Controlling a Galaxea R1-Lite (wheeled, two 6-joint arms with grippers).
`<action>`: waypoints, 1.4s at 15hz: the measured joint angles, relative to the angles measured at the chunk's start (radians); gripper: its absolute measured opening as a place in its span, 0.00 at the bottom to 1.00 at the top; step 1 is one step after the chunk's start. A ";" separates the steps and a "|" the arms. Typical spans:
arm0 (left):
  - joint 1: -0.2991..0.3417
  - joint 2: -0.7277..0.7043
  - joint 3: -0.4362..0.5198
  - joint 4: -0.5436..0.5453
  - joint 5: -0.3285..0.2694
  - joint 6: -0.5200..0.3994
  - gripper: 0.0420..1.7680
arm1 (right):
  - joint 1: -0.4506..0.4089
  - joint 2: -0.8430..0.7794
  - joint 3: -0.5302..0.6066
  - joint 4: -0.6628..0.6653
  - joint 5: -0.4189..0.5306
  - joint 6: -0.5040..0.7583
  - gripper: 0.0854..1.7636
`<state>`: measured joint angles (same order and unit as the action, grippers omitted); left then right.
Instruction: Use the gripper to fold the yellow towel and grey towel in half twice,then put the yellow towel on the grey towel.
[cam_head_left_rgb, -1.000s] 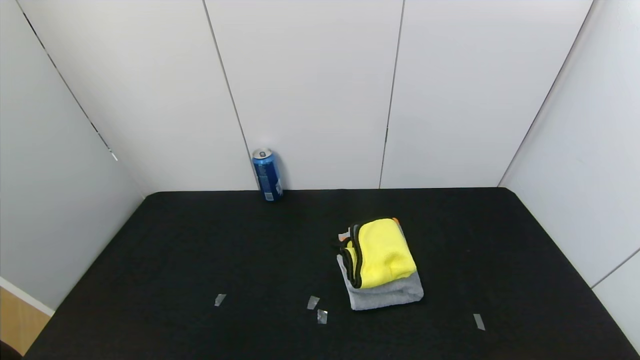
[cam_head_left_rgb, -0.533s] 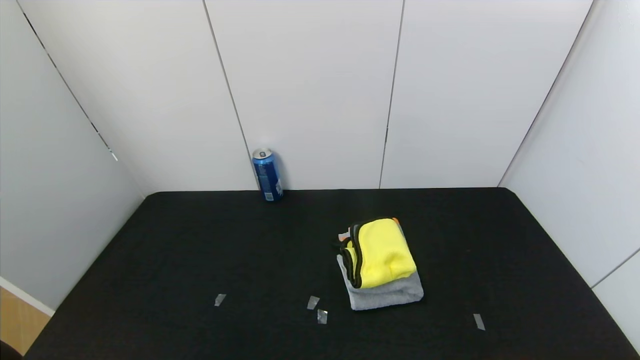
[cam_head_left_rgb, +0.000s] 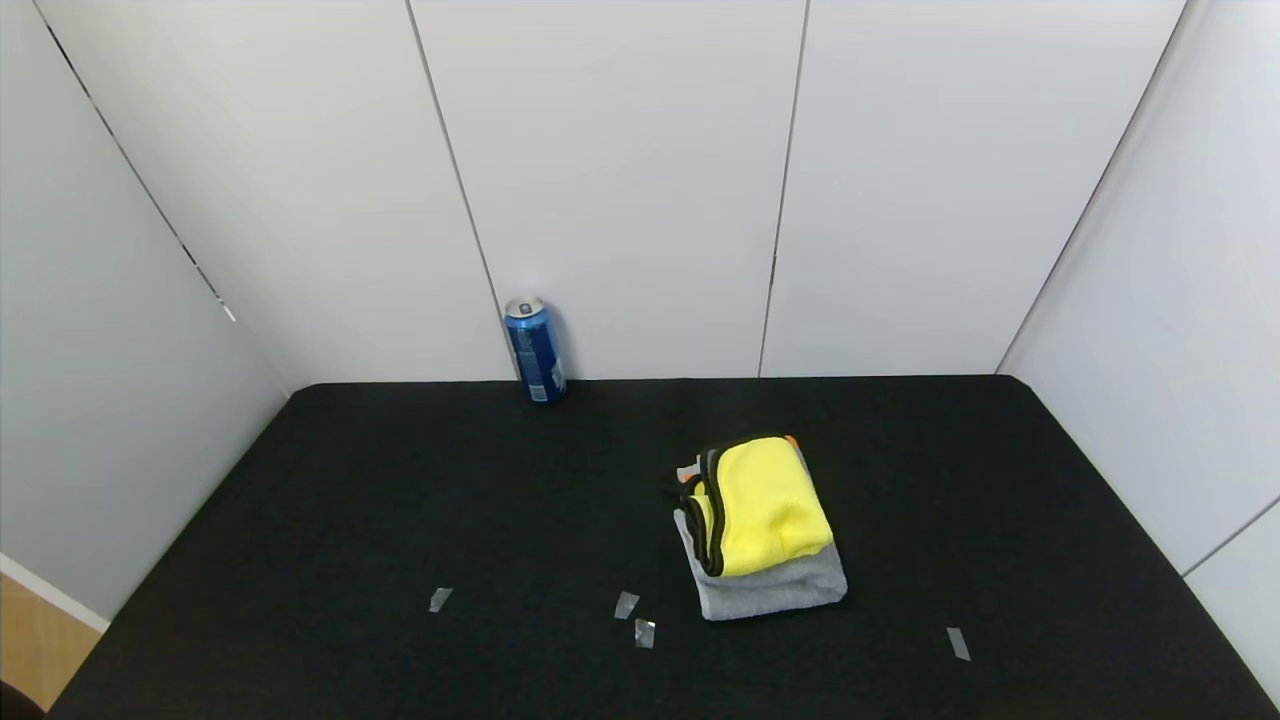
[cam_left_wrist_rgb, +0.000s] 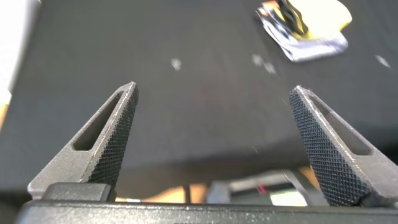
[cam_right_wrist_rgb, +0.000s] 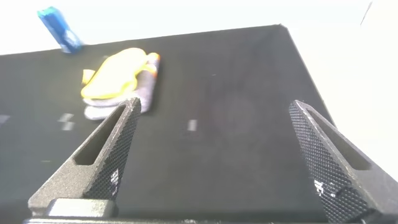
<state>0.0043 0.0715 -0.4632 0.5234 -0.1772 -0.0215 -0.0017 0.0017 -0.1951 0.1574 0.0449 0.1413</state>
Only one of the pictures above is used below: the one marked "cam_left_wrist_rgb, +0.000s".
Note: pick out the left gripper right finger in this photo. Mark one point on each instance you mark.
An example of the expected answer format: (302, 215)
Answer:
(335, 155)

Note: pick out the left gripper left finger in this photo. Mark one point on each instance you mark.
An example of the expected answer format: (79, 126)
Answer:
(102, 149)

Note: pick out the grey towel with orange marks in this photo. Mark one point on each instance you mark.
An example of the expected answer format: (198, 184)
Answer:
(311, 49)

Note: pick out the yellow microfibre towel black edge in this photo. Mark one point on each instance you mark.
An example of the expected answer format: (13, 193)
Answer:
(326, 15)

